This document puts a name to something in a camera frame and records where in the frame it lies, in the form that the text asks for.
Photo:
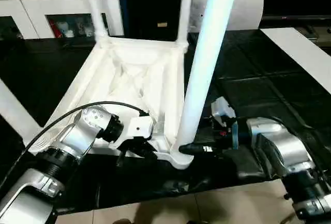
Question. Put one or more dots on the white plastic table top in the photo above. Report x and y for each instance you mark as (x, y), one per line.
(116, 79)

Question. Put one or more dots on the white plastic table leg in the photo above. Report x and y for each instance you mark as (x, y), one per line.
(207, 53)
(184, 9)
(94, 9)
(18, 112)

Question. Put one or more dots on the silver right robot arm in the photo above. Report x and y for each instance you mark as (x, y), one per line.
(289, 151)

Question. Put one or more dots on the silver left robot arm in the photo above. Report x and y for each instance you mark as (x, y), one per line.
(77, 131)

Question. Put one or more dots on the black metal stand leg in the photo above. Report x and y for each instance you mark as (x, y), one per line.
(286, 196)

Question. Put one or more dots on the white flat panel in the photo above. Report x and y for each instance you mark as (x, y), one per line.
(297, 53)

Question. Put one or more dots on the gold sofa label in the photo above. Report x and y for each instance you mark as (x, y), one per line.
(162, 24)

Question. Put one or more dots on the black work mat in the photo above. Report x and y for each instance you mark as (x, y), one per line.
(38, 66)

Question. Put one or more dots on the grey printed cushion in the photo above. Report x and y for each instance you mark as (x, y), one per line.
(245, 9)

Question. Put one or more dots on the black sofa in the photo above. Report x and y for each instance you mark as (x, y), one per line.
(147, 1)

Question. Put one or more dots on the white glass-door cabinet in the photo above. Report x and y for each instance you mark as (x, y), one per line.
(38, 6)

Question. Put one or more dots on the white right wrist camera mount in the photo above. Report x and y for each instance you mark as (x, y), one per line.
(222, 107)

